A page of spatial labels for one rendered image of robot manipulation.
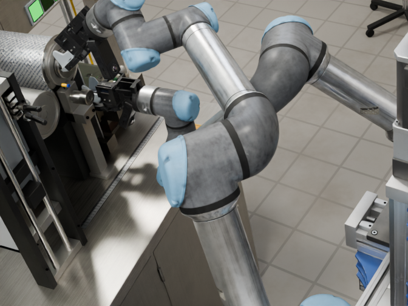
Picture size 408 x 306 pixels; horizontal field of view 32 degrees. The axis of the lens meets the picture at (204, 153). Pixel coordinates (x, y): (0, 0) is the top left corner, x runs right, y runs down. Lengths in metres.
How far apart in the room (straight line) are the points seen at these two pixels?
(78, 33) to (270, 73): 0.46
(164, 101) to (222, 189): 0.61
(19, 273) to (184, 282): 0.50
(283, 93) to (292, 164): 1.67
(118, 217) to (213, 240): 0.64
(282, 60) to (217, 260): 0.49
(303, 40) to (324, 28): 2.39
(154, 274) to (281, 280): 0.96
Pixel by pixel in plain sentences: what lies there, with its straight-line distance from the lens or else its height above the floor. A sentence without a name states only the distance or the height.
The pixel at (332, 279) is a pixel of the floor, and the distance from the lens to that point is 2.81.
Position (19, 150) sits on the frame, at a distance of 1.63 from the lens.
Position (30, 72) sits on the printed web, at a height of 1.26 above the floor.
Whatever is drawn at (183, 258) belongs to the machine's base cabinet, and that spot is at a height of 0.66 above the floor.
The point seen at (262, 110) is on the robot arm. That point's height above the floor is 1.41.
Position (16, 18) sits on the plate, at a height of 1.21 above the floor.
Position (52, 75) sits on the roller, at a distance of 1.86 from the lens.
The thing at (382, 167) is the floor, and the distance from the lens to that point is 3.20.
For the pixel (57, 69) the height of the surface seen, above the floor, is 1.26.
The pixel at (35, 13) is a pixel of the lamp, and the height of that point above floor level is 1.18.
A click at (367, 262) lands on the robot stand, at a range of 1.98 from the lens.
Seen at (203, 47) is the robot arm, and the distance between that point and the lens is 1.49.
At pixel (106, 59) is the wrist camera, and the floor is 1.31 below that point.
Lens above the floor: 2.24
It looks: 41 degrees down
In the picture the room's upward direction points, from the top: 14 degrees counter-clockwise
